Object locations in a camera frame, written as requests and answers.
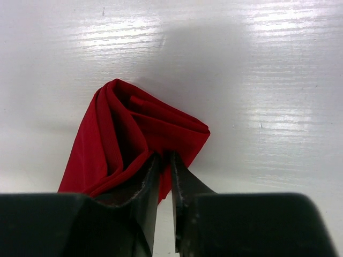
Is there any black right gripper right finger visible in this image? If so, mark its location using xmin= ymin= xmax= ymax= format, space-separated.
xmin=170 ymin=153 xmax=338 ymax=256

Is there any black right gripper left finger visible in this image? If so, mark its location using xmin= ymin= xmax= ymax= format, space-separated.
xmin=1 ymin=154 xmax=160 ymax=256

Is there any red cloth napkin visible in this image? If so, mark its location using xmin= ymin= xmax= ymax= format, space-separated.
xmin=58 ymin=79 xmax=210 ymax=197

